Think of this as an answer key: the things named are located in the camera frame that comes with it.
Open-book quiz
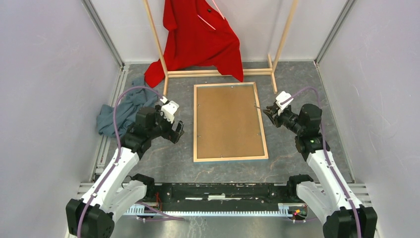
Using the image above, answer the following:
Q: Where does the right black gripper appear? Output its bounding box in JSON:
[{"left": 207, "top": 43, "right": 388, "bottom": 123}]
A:
[{"left": 263, "top": 105, "right": 305, "bottom": 135}]

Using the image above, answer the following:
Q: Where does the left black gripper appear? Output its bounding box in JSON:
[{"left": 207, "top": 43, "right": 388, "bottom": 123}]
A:
[{"left": 148, "top": 105, "right": 184, "bottom": 144}]

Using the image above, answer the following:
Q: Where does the blue picture frame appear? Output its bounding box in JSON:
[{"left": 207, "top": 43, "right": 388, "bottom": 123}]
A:
[{"left": 193, "top": 82, "right": 268, "bottom": 163}]

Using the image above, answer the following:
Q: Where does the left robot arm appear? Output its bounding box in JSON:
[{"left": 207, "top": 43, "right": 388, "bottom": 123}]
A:
[{"left": 65, "top": 101, "right": 184, "bottom": 238}]

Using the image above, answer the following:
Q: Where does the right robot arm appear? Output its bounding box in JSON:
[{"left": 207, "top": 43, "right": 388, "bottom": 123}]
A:
[{"left": 263, "top": 104, "right": 377, "bottom": 238}]

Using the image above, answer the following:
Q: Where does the wooden clothes rack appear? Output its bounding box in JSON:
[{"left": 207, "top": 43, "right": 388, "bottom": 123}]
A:
[{"left": 143, "top": 0, "right": 299, "bottom": 95}]

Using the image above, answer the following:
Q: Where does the grey-blue cloth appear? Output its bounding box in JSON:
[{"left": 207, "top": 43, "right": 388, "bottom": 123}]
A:
[{"left": 96, "top": 89, "right": 158, "bottom": 137}]

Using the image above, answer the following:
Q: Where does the red shirt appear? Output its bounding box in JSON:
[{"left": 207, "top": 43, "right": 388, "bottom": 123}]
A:
[{"left": 162, "top": 0, "right": 244, "bottom": 82}]

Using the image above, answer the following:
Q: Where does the pink clothes hanger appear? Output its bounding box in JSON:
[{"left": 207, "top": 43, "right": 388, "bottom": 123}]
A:
[{"left": 196, "top": 0, "right": 226, "bottom": 30}]

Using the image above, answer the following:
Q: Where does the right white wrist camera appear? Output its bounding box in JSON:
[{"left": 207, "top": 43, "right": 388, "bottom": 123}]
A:
[{"left": 274, "top": 91, "right": 293, "bottom": 115}]

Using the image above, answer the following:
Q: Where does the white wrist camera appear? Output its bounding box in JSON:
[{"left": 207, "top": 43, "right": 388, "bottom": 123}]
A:
[
  {"left": 160, "top": 96, "right": 179, "bottom": 123},
  {"left": 274, "top": 91, "right": 293, "bottom": 115}
]

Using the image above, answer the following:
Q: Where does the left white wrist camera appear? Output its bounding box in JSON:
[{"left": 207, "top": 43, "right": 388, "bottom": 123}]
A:
[{"left": 160, "top": 96, "right": 179, "bottom": 123}]

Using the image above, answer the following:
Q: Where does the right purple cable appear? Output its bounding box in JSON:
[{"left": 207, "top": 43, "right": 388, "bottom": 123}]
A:
[{"left": 280, "top": 86, "right": 363, "bottom": 238}]

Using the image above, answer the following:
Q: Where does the purple cable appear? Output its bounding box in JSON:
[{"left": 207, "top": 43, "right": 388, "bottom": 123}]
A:
[
  {"left": 280, "top": 86, "right": 363, "bottom": 238},
  {"left": 76, "top": 86, "right": 186, "bottom": 238}
]

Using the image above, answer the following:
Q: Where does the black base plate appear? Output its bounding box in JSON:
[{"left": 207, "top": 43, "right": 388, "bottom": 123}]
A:
[{"left": 140, "top": 182, "right": 304, "bottom": 212}]

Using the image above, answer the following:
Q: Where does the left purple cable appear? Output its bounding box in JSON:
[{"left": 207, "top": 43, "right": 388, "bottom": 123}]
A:
[{"left": 76, "top": 86, "right": 186, "bottom": 238}]

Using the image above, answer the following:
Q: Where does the white cable duct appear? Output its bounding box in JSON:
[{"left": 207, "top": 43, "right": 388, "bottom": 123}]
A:
[{"left": 122, "top": 204, "right": 295, "bottom": 218}]

